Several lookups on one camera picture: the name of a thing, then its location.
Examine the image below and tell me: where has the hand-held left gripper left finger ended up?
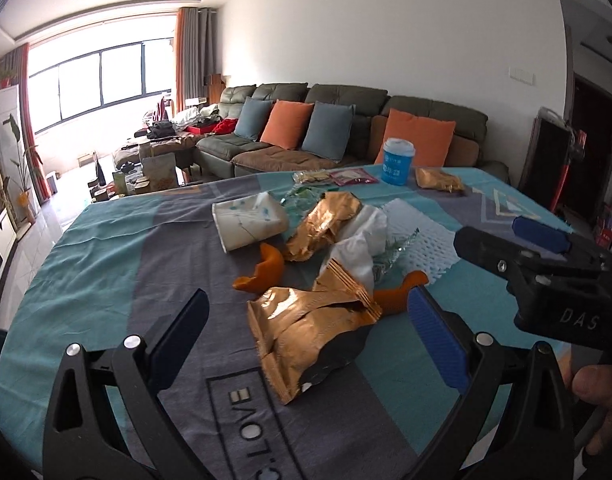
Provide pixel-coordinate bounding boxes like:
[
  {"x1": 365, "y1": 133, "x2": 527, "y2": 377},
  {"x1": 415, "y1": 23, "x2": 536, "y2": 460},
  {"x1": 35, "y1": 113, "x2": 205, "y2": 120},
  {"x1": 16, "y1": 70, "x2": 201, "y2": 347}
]
[{"x1": 43, "y1": 288, "x2": 221, "y2": 480}]

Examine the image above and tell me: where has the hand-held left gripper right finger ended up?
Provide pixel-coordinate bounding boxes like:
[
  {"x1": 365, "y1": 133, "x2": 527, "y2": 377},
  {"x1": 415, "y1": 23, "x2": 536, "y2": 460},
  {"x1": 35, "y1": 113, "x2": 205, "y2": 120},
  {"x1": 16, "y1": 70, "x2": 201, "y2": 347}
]
[{"x1": 401, "y1": 285, "x2": 577, "y2": 480}]

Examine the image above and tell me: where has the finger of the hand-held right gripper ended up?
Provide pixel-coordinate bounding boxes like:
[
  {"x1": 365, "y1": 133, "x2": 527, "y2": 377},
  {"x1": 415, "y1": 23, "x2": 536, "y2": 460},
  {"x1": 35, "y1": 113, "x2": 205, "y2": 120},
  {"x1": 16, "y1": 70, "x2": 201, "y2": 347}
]
[
  {"x1": 512, "y1": 215, "x2": 587, "y2": 258},
  {"x1": 454, "y1": 226, "x2": 532, "y2": 281}
]

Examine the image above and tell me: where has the white foam net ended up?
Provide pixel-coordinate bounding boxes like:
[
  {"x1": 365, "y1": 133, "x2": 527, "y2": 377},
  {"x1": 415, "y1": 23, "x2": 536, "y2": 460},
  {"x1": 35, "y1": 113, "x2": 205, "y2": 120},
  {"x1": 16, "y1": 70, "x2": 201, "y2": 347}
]
[{"x1": 381, "y1": 197, "x2": 472, "y2": 286}]

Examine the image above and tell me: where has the large torn gold wrapper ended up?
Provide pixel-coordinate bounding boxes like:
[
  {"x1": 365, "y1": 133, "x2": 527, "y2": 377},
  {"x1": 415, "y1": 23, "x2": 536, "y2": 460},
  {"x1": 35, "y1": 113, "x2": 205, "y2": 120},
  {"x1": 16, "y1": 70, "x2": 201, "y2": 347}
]
[{"x1": 247, "y1": 258, "x2": 383, "y2": 406}]

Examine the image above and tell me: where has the person's right hand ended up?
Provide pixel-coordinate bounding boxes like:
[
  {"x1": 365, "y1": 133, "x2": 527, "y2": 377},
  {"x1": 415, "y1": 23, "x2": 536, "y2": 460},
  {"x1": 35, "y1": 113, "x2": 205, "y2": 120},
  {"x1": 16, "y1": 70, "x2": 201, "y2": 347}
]
[{"x1": 571, "y1": 364, "x2": 612, "y2": 456}]

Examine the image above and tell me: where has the orange peel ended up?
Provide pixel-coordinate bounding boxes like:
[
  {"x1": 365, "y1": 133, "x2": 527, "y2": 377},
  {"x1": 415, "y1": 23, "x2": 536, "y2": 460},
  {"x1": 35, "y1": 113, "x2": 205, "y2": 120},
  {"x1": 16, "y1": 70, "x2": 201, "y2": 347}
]
[
  {"x1": 232, "y1": 242, "x2": 285, "y2": 293},
  {"x1": 373, "y1": 270, "x2": 431, "y2": 317}
]

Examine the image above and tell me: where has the folded black treadmill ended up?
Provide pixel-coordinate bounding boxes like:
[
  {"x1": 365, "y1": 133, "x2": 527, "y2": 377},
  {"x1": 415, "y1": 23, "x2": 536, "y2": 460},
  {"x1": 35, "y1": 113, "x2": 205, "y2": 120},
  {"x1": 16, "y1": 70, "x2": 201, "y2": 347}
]
[{"x1": 518, "y1": 106, "x2": 587, "y2": 211}]

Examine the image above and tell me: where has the gold snack packet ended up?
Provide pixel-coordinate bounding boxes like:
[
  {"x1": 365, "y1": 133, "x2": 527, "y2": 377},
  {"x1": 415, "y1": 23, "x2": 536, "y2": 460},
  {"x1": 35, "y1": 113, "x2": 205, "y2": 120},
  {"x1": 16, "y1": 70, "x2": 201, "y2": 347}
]
[{"x1": 415, "y1": 167, "x2": 466, "y2": 195}]

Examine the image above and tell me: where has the blue grey tablecloth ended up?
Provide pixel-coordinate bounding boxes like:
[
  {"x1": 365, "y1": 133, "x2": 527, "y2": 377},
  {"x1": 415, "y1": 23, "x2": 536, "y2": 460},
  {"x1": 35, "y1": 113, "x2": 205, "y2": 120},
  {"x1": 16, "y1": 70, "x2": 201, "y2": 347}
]
[{"x1": 0, "y1": 164, "x2": 612, "y2": 480}]

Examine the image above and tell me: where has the white tissue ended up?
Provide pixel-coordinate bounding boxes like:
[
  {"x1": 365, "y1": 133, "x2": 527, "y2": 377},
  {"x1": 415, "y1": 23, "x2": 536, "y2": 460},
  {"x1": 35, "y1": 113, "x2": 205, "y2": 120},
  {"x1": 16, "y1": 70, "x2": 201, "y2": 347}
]
[{"x1": 331, "y1": 205, "x2": 389, "y2": 293}]

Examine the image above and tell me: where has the blue cup with white lid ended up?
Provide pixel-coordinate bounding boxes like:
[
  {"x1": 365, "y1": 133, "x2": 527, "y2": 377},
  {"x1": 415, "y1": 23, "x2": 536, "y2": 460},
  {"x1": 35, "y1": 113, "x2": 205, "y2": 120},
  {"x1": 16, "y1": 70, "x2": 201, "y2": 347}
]
[{"x1": 381, "y1": 137, "x2": 417, "y2": 186}]

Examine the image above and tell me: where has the orange cushion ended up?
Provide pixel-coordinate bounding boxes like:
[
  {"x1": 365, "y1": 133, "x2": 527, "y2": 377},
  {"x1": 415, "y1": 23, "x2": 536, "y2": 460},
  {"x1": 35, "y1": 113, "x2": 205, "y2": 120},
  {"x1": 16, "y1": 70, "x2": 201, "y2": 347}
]
[
  {"x1": 260, "y1": 100, "x2": 315, "y2": 151},
  {"x1": 375, "y1": 108, "x2": 457, "y2": 168}
]

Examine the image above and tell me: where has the glass coffee table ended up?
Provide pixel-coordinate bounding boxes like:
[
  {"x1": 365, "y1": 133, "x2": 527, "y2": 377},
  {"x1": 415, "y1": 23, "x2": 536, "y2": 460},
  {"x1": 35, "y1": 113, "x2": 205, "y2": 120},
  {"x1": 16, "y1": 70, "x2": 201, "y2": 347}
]
[{"x1": 88, "y1": 152, "x2": 207, "y2": 204}]

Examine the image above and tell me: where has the pink snack packet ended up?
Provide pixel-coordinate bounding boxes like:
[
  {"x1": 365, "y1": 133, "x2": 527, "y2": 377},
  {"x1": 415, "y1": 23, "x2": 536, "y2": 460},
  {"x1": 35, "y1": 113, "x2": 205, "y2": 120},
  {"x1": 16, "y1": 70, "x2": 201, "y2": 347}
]
[{"x1": 330, "y1": 167, "x2": 381, "y2": 187}]

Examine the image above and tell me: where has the crumpled gold wrapper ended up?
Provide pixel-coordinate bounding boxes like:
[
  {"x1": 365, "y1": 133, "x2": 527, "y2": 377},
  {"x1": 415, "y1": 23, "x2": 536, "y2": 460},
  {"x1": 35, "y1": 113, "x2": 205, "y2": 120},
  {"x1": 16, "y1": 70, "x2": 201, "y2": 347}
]
[{"x1": 284, "y1": 191, "x2": 363, "y2": 262}]

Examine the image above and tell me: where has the paper bag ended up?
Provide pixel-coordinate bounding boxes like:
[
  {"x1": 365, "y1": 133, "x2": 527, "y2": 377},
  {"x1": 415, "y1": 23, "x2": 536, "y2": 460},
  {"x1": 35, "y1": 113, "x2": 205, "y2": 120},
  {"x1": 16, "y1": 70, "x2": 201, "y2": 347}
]
[{"x1": 140, "y1": 152, "x2": 179, "y2": 192}]

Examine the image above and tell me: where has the clear biscuit packet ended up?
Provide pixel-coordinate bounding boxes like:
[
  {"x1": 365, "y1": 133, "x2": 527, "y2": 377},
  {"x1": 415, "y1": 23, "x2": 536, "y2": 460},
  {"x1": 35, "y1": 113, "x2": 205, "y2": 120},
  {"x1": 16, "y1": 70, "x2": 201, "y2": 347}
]
[{"x1": 292, "y1": 170, "x2": 334, "y2": 184}]

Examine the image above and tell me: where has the blue cushion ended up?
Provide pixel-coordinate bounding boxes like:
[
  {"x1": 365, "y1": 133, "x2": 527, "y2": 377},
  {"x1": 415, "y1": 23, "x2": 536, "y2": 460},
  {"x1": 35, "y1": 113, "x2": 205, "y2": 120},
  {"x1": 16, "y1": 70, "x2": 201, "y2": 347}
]
[
  {"x1": 233, "y1": 97, "x2": 274, "y2": 142},
  {"x1": 301, "y1": 101, "x2": 357, "y2": 162}
]

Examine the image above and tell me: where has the brown seat mat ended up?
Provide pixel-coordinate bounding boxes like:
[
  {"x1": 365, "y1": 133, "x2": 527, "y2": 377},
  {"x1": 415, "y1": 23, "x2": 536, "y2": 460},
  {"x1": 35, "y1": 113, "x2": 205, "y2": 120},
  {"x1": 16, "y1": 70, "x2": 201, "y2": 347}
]
[{"x1": 231, "y1": 144, "x2": 381, "y2": 172}]

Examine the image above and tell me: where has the black bag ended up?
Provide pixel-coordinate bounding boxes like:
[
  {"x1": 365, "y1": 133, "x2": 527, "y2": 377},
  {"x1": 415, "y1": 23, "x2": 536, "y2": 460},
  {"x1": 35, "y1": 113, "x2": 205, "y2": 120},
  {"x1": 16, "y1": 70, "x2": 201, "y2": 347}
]
[{"x1": 146, "y1": 120, "x2": 177, "y2": 140}]

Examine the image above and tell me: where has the green leather sofa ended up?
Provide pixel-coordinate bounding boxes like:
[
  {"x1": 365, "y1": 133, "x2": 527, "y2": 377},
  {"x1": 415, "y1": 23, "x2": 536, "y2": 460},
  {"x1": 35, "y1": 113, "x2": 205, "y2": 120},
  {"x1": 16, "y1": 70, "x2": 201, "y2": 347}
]
[{"x1": 110, "y1": 82, "x2": 512, "y2": 186}]

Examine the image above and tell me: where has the tall leafy floor plant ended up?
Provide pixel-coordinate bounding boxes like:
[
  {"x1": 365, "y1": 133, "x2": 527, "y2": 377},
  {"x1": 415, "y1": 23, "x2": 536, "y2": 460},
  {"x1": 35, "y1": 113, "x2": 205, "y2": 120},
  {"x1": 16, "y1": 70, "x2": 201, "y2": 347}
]
[{"x1": 0, "y1": 112, "x2": 44, "y2": 221}]

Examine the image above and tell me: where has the wooden board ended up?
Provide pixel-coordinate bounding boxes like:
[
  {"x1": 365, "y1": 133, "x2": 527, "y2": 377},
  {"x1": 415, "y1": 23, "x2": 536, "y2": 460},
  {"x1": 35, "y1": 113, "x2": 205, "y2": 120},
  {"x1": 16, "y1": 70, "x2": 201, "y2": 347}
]
[{"x1": 208, "y1": 74, "x2": 231, "y2": 103}]

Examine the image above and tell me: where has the dark framed window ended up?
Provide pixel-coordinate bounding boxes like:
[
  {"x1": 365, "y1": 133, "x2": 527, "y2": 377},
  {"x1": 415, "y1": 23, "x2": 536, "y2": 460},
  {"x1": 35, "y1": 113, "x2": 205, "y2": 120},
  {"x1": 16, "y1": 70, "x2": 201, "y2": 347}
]
[{"x1": 28, "y1": 37, "x2": 177, "y2": 133}]

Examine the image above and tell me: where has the orange grey curtain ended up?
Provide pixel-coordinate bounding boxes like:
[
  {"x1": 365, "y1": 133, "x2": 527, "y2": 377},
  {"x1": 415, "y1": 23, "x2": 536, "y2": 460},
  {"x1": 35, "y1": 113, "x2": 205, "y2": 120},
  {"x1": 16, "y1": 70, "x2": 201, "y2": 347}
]
[
  {"x1": 173, "y1": 6, "x2": 221, "y2": 116},
  {"x1": 0, "y1": 42, "x2": 51, "y2": 201}
]

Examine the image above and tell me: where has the white standing air conditioner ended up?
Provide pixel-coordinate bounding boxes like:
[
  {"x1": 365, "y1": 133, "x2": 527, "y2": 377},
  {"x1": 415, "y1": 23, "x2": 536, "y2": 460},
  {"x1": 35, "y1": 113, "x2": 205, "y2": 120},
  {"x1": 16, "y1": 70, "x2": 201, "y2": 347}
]
[{"x1": 0, "y1": 85, "x2": 39, "y2": 221}]

